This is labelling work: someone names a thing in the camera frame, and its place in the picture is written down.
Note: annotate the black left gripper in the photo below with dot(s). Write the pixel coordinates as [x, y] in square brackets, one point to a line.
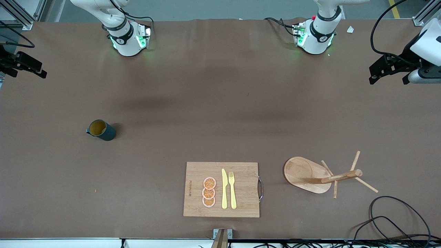
[406, 57]

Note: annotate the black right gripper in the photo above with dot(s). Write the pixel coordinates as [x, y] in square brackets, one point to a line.
[7, 61]

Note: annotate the dark green cup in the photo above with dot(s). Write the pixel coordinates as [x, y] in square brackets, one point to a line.
[106, 132]

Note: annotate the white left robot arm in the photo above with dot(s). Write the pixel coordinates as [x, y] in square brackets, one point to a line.
[318, 34]

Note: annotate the wooden mug rack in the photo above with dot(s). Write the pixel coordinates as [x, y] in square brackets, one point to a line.
[303, 174]

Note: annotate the small white paper scrap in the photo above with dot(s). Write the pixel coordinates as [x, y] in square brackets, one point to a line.
[350, 29]

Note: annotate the brown table mat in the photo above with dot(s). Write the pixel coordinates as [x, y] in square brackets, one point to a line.
[137, 172]

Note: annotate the bamboo cutting board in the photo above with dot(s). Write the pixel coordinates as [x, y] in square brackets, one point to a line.
[244, 186]

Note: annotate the yellow plastic fork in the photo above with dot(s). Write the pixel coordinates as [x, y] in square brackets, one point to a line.
[233, 196]

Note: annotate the yellow plastic knife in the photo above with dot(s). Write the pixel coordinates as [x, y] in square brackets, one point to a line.
[224, 193]

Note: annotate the toy orange slice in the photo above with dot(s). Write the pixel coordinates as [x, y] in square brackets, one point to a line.
[208, 193]
[209, 183]

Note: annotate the metal table edge bracket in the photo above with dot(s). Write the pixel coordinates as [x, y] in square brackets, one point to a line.
[229, 233]

